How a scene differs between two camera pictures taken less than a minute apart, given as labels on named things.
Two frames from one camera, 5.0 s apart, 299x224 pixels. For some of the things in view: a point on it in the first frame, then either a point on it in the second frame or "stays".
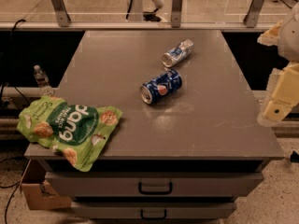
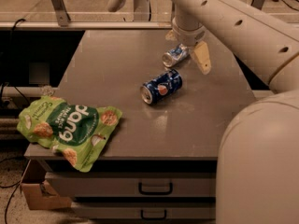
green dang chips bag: (80, 133) stays
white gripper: (290, 39) → (191, 35)
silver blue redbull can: (171, 57) stays
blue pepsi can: (162, 86) stays
